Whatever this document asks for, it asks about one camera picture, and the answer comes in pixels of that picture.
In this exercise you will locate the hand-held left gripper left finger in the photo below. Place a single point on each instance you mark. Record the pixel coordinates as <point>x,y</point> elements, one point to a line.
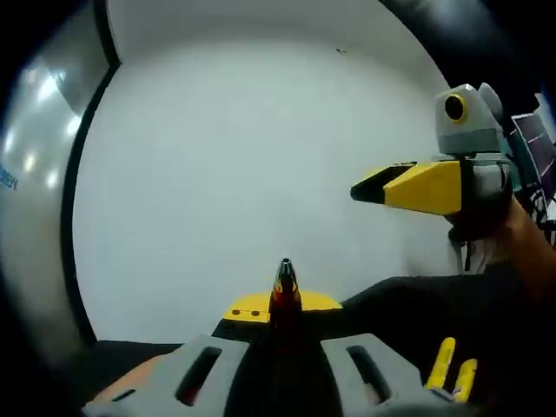
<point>174,382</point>

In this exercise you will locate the dark printed clothing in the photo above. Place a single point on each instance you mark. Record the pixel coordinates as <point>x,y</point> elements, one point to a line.
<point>534,139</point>

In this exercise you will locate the red pen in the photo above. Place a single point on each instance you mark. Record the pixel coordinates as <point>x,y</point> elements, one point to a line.
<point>284,299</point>

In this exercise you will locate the person's right hand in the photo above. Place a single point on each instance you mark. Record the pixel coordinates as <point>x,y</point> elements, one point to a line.
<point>482,217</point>

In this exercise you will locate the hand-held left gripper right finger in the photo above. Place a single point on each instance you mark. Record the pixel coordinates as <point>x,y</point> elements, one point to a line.
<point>347,382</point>

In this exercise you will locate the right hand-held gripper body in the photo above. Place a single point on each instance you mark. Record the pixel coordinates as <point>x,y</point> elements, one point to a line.
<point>475,130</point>

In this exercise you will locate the black frame post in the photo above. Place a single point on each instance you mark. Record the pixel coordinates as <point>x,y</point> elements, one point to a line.
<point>82,174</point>

